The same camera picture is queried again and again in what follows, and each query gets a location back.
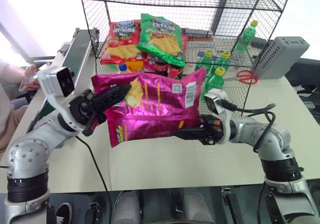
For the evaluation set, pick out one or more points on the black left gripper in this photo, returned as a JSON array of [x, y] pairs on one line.
[[80, 106]]

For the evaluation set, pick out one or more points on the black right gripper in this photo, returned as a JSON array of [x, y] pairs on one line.
[[212, 131]]

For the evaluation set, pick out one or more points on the purple potato chip bag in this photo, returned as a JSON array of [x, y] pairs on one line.
[[155, 106]]

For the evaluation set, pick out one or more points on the smartphone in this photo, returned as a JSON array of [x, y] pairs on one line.
[[23, 83]]

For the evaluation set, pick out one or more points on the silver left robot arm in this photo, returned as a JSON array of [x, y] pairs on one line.
[[27, 148]]

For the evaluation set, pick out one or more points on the person's bare forearm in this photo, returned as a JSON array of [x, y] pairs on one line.
[[11, 70]]

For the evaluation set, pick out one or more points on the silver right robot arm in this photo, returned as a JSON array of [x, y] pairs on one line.
[[272, 138]]

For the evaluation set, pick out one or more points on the person's bare hand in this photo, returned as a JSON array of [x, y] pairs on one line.
[[31, 78]]

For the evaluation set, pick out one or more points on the orange soda bottle blue cap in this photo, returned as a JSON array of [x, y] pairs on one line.
[[131, 67]]

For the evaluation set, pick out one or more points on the green soda bottle yellow cap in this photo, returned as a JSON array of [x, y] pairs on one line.
[[215, 82], [222, 61], [203, 61], [246, 37]]

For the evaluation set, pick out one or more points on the cola bottle red cap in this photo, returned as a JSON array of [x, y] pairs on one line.
[[175, 71], [157, 64]]

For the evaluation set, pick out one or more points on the red potato chip bag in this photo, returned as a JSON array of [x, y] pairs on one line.
[[120, 43]]

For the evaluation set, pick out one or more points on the green potato chip bag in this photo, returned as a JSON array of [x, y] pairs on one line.
[[160, 38]]

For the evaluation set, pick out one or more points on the person's beige trouser leg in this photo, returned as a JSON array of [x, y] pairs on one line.
[[10, 123]]

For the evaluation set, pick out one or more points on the grey vented plastic box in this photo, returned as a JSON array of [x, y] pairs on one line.
[[280, 58]]

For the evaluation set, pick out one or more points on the black and white sneaker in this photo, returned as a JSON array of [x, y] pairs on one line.
[[306, 90]]

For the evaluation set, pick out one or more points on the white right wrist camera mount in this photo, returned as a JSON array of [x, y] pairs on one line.
[[216, 101]]

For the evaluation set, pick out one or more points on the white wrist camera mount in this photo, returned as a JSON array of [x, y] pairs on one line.
[[216, 101], [53, 83]]

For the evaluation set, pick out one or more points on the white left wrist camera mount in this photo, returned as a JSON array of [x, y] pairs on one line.
[[53, 83]]

